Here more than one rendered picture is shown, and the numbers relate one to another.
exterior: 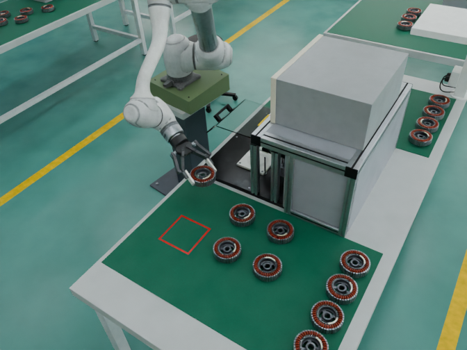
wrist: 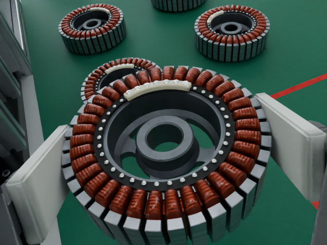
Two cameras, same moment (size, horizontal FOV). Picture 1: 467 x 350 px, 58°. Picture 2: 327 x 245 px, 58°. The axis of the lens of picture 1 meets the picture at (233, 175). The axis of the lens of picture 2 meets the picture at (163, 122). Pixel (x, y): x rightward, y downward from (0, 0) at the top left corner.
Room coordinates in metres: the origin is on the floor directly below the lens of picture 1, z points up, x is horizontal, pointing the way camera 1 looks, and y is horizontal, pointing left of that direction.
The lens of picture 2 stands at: (1.45, 0.20, 1.03)
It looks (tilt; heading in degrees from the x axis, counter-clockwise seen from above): 49 degrees down; 220
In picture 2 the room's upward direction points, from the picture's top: 10 degrees counter-clockwise
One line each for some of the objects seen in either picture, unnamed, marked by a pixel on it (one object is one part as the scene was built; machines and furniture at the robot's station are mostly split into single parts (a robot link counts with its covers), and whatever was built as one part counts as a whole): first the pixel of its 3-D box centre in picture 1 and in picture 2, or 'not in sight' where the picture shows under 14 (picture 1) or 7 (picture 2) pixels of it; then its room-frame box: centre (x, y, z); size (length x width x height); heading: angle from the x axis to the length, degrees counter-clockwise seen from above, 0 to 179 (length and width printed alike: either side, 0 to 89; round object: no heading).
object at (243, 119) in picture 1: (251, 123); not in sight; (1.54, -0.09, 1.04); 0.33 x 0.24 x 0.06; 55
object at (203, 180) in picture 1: (203, 176); (166, 145); (1.37, 0.13, 0.90); 0.11 x 0.11 x 0.04
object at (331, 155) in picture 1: (336, 112); not in sight; (1.51, -0.45, 1.09); 0.68 x 0.44 x 0.05; 145
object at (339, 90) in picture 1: (338, 87); not in sight; (1.49, -0.45, 1.22); 0.44 x 0.39 x 0.20; 145
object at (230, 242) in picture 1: (226, 249); (230, 31); (1.06, 0.04, 0.77); 0.11 x 0.11 x 0.04
